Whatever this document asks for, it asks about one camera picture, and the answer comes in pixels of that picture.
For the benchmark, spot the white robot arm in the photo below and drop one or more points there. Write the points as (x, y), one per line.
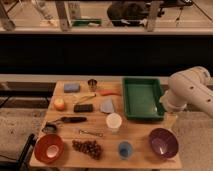
(189, 87)

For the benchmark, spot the small metal cup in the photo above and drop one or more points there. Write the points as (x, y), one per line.
(92, 83)

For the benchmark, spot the blue plastic cup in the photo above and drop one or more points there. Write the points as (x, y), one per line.
(125, 150)

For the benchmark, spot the orange carrot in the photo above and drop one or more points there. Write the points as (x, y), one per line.
(109, 92)

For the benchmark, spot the yellow banana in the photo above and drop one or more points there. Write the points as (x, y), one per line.
(83, 97)

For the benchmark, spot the black rectangular block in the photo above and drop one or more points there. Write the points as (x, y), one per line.
(83, 108)

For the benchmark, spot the green plastic tray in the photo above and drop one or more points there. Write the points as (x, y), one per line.
(141, 99)

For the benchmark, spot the blue sponge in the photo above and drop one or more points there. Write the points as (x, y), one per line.
(69, 88)

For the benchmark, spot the orange apple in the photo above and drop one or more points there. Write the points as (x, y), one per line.
(59, 104)

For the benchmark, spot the bunch of dark grapes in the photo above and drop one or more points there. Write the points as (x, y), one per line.
(91, 148)

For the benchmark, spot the dark metal measuring scoop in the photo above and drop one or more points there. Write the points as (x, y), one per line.
(50, 128)

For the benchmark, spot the person in background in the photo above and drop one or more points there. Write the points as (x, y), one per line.
(128, 13)

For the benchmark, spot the purple bowl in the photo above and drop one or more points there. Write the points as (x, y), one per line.
(163, 143)

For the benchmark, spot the orange bowl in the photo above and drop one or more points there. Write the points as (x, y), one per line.
(48, 148)

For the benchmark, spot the black chair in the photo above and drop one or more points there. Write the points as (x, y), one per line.
(11, 164)

